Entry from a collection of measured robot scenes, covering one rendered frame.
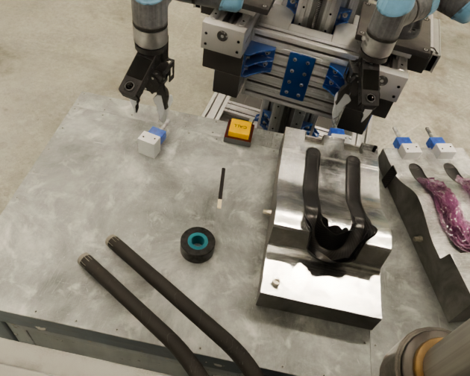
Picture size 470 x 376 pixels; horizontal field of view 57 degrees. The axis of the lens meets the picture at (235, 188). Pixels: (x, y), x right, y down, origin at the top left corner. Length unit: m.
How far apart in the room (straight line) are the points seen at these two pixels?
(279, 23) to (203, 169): 0.61
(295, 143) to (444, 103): 2.18
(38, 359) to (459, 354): 0.31
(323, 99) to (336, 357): 0.92
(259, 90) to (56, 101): 1.40
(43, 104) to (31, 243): 1.68
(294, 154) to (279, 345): 0.49
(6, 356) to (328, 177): 0.98
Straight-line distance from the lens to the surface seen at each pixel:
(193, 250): 1.00
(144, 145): 1.20
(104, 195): 1.14
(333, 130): 1.34
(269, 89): 1.61
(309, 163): 1.16
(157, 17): 0.98
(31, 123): 2.59
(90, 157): 1.23
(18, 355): 0.25
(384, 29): 1.10
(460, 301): 1.09
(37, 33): 3.28
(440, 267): 1.13
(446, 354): 0.43
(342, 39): 1.56
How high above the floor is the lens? 1.69
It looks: 50 degrees down
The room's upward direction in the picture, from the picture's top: 11 degrees clockwise
